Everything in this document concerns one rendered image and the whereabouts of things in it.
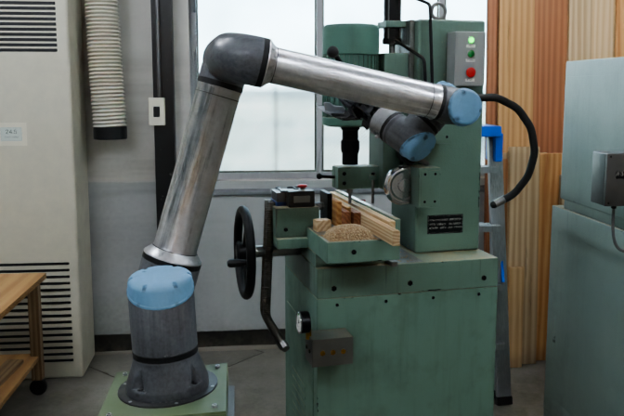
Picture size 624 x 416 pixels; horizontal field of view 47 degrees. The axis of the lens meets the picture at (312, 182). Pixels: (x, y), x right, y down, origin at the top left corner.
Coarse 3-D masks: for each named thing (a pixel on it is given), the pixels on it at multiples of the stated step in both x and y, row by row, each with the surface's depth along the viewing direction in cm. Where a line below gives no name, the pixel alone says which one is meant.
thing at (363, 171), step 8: (336, 168) 224; (344, 168) 223; (352, 168) 224; (360, 168) 225; (368, 168) 225; (376, 168) 226; (336, 176) 225; (344, 176) 224; (352, 176) 224; (360, 176) 225; (368, 176) 226; (336, 184) 225; (344, 184) 224; (352, 184) 225; (360, 184) 225; (368, 184) 226; (376, 184) 227
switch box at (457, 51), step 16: (448, 32) 217; (464, 32) 213; (480, 32) 214; (448, 48) 217; (464, 48) 214; (480, 48) 215; (448, 64) 217; (464, 64) 214; (480, 64) 216; (448, 80) 218; (464, 80) 215; (480, 80) 216
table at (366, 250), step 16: (288, 240) 213; (304, 240) 214; (320, 240) 201; (352, 240) 196; (368, 240) 197; (320, 256) 201; (336, 256) 195; (352, 256) 196; (368, 256) 197; (384, 256) 199
